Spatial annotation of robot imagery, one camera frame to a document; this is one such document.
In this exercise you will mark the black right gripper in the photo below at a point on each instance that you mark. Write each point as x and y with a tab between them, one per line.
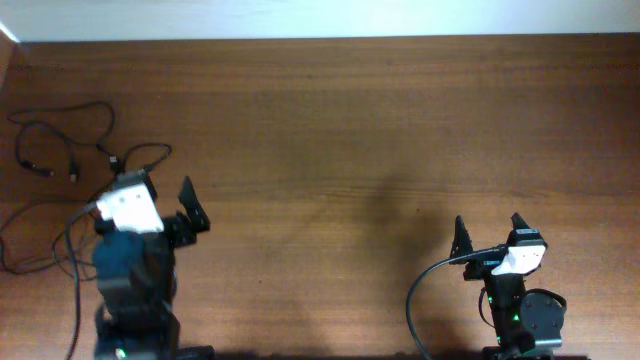
482	264

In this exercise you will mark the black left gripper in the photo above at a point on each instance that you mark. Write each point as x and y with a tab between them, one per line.
179	230

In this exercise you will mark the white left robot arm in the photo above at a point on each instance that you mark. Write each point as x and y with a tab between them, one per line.
135	268

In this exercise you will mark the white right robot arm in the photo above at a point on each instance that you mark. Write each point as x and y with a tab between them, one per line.
527	322

